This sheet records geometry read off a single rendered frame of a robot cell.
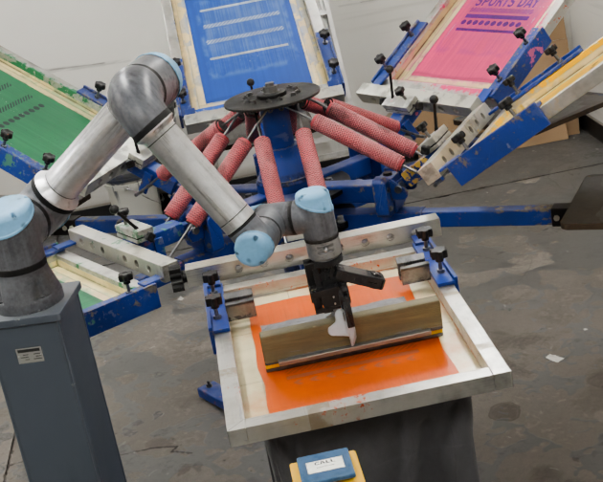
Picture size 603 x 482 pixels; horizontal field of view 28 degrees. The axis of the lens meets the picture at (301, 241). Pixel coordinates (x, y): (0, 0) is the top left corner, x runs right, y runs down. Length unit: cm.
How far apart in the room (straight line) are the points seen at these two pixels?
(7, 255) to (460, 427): 103
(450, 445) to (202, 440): 201
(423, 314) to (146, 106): 77
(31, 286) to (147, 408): 224
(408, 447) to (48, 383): 80
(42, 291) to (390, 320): 76
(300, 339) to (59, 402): 55
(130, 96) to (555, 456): 216
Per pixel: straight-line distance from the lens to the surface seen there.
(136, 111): 243
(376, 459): 260
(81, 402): 272
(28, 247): 263
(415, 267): 295
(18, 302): 265
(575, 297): 516
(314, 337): 266
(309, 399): 255
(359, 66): 708
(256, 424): 242
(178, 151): 243
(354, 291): 304
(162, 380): 504
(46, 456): 280
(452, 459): 264
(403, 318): 268
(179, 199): 359
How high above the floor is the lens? 213
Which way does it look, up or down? 20 degrees down
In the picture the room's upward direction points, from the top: 10 degrees counter-clockwise
